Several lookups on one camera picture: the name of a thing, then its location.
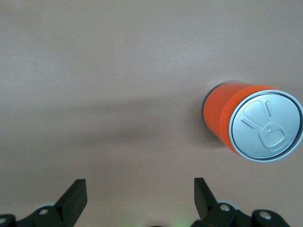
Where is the orange can with grey lid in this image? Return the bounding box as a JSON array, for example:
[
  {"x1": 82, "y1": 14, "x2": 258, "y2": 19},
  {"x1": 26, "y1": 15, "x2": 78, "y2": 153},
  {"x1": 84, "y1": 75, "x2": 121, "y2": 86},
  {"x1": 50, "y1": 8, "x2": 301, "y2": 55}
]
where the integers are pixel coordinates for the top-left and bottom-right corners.
[{"x1": 203, "y1": 81, "x2": 303, "y2": 163}]

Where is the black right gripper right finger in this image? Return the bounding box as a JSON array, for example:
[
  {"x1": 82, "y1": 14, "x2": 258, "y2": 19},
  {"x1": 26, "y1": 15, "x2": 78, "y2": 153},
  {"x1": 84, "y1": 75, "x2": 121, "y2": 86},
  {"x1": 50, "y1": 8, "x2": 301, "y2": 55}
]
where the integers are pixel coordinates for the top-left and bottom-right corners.
[{"x1": 191, "y1": 177, "x2": 291, "y2": 227}]

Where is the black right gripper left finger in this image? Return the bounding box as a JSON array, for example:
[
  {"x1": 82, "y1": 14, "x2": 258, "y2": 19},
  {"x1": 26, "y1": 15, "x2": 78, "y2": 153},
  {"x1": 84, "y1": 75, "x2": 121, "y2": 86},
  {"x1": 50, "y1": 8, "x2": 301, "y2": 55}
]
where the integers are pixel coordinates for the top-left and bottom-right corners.
[{"x1": 0, "y1": 179, "x2": 88, "y2": 227}]

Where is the brown table cover mat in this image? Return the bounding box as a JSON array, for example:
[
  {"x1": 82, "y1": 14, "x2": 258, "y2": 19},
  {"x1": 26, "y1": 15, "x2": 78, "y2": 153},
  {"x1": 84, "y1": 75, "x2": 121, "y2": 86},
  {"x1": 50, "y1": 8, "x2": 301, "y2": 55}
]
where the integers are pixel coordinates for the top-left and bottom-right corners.
[{"x1": 0, "y1": 0, "x2": 303, "y2": 227}]

